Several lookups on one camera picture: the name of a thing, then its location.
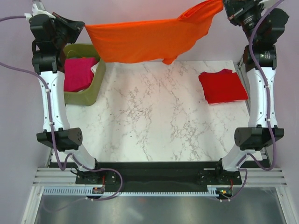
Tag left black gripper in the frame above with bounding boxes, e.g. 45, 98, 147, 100
50, 13, 85, 49

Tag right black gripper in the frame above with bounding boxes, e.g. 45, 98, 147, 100
223, 0, 266, 45

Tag orange t shirt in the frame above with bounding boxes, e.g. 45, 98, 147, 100
85, 0, 224, 65

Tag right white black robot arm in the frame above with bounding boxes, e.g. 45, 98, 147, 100
214, 0, 289, 184

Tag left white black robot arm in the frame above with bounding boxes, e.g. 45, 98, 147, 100
29, 14, 103, 183

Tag white garment in bin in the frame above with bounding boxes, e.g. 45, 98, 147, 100
79, 64, 100, 93

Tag magenta pink t shirt in bin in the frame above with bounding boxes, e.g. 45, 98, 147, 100
64, 57, 98, 92

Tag crimson folded t shirt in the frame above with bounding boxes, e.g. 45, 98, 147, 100
217, 69, 233, 74

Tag olive green plastic bin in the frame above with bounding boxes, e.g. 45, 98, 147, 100
64, 44, 106, 106

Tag red folded t shirt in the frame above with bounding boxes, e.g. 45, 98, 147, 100
199, 72, 248, 104

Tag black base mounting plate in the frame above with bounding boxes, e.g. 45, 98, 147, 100
73, 161, 242, 191

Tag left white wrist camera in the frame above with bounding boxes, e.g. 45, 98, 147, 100
24, 0, 55, 21

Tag right aluminium frame post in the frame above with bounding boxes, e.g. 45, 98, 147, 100
236, 59, 245, 70

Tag white slotted cable duct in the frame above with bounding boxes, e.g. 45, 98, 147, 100
42, 185, 229, 197

